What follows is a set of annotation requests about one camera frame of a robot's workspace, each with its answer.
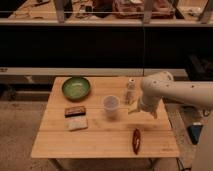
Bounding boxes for dark red pepper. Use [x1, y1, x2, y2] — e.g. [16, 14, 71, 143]
[132, 129, 141, 154]

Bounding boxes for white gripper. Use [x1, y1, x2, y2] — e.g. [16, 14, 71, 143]
[128, 95, 159, 118]

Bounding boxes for brown sponge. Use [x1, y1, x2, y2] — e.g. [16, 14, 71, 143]
[64, 106, 86, 118]

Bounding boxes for wooden shelf bench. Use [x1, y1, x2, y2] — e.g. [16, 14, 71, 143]
[0, 0, 213, 27]

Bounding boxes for green bowl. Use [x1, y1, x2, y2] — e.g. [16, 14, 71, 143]
[62, 77, 91, 101]

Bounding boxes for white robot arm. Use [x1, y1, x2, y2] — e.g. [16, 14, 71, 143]
[129, 71, 213, 171]

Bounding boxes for wooden table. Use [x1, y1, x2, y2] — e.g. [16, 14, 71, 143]
[31, 77, 179, 158]

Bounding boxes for clear spice shaker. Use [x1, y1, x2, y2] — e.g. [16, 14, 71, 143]
[125, 78, 135, 105]

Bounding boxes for white sponge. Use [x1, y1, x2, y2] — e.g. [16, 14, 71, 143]
[68, 116, 88, 131]

